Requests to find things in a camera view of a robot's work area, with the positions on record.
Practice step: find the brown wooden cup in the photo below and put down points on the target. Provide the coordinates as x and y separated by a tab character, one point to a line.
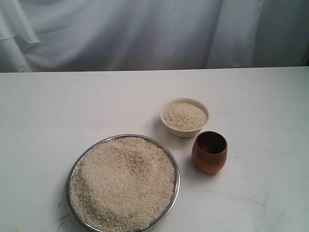
209	152

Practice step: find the round steel tray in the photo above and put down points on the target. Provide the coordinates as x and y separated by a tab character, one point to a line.
153	222

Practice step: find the beige granular contents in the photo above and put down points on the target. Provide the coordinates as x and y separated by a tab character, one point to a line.
184	116

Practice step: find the cream ceramic bowl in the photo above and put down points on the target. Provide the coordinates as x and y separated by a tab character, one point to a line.
182	133

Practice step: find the greenish-grey granular food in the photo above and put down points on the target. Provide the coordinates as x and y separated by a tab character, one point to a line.
122	184

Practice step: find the white cloth backdrop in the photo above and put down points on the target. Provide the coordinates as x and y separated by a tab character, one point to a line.
118	35

